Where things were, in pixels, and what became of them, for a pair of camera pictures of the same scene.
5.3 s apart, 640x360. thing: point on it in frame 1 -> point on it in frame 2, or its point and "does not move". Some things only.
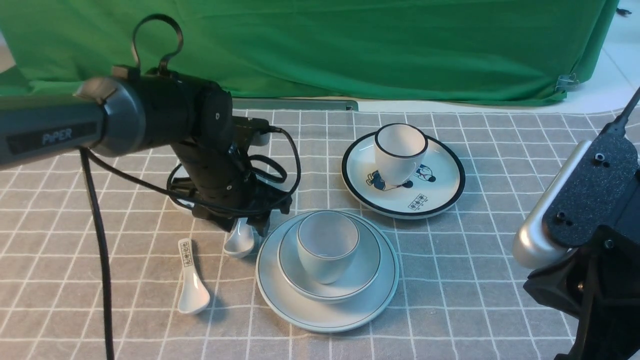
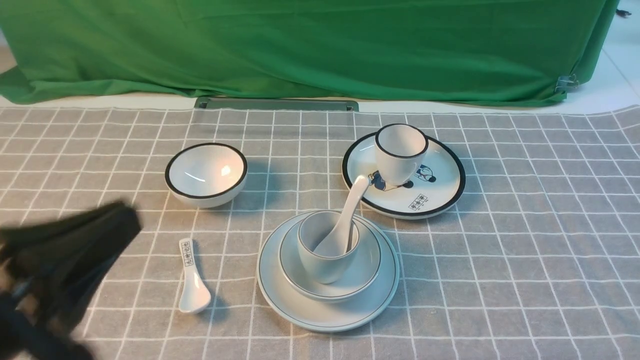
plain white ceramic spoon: [240, 242] -> [340, 241]
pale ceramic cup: [327, 241] does not move
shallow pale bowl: [361, 276] does not move
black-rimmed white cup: [399, 149] does not move
